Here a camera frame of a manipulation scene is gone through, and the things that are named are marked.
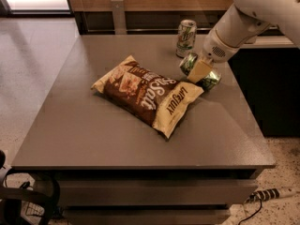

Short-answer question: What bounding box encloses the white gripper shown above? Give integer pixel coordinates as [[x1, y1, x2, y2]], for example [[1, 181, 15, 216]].
[[187, 29, 238, 83]]

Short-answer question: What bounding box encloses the green soda can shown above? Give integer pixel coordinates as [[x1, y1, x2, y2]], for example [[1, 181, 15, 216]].
[[179, 52, 221, 91]]

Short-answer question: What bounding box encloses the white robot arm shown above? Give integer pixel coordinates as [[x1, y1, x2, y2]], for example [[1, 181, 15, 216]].
[[187, 0, 300, 83]]

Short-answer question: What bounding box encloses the white 7up can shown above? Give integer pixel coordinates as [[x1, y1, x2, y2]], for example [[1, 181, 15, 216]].
[[176, 20, 197, 57]]

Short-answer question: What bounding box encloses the brown chip bag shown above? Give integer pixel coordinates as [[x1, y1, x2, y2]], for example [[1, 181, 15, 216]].
[[92, 55, 203, 139]]

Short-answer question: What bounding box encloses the upper grey drawer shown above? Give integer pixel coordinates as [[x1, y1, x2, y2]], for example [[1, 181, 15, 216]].
[[58, 179, 258, 206]]

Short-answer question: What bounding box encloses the grey drawer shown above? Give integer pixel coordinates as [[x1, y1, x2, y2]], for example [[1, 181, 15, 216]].
[[58, 179, 258, 206], [64, 209, 231, 225]]

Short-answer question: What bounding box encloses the white power strip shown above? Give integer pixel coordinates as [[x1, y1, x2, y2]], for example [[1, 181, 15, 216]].
[[245, 187, 296, 203]]

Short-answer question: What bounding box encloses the lower grey drawer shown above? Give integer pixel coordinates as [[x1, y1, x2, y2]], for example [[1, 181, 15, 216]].
[[64, 209, 231, 225]]

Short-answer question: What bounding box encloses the black chair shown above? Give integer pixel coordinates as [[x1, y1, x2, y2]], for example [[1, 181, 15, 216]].
[[0, 150, 60, 225]]

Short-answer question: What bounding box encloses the left metal bracket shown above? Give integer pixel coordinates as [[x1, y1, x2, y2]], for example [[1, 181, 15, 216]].
[[111, 0, 128, 35]]

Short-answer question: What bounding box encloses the black cable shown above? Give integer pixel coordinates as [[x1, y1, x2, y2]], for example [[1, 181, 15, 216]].
[[237, 199, 263, 225]]

